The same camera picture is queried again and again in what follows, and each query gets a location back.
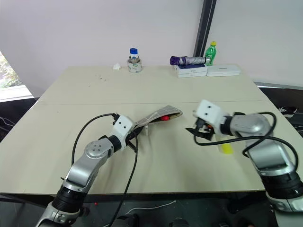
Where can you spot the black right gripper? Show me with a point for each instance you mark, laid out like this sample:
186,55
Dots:
204,127

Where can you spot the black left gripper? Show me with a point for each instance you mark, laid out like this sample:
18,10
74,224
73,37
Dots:
131,139

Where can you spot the grid pattern zip pouch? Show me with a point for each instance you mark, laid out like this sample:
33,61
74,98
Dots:
163,112

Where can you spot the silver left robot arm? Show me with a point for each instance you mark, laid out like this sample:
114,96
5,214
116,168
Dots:
82,166

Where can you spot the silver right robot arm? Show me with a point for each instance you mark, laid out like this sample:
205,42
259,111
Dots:
267,151

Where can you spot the yellow highlighter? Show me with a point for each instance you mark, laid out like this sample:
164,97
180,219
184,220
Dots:
226,148

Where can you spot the red marker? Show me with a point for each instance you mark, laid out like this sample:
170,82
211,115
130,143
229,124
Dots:
165,117

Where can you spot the white flat box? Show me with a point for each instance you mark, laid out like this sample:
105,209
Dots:
193,75
190,67

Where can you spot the white long case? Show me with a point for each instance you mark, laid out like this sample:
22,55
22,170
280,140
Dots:
222,70

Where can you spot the white tape roll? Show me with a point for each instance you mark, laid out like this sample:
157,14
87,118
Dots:
135,67

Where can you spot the folded purple grey umbrella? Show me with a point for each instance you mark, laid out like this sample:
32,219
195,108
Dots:
188,60

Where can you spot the crumpled white paper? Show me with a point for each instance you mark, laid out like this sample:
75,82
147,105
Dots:
116,67

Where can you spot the green bottle with yellow cap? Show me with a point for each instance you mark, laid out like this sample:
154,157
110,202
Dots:
210,55

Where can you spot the small bottle with blue cap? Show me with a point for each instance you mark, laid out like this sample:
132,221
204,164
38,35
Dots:
133,55

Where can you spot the black white shoe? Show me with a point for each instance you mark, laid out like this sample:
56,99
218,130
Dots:
288,111

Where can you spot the black vertical pillar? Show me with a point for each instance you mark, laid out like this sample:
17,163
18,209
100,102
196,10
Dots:
204,28

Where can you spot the window with white sill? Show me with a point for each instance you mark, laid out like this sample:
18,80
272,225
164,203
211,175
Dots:
7,78

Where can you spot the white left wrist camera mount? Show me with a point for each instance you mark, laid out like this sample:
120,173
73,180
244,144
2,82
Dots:
122,130

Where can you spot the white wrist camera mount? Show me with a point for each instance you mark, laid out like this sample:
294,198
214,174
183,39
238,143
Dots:
122,130
209,113

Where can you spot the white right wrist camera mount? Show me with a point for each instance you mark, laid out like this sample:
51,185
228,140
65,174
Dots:
209,113

